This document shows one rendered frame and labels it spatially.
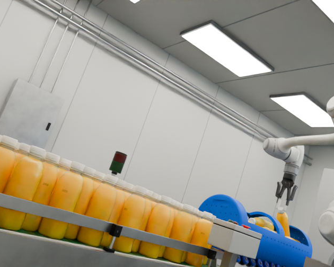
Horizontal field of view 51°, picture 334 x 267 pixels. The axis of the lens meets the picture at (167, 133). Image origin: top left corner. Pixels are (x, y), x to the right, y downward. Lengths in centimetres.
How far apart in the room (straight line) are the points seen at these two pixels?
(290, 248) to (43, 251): 155
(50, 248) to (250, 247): 77
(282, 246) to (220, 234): 82
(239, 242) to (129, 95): 412
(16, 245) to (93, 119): 413
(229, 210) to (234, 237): 45
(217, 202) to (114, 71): 366
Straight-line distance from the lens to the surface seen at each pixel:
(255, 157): 693
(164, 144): 555
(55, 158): 103
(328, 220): 162
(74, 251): 103
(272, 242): 201
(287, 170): 235
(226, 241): 133
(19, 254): 96
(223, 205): 180
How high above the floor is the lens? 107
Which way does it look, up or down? 12 degrees up
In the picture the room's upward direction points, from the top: 19 degrees clockwise
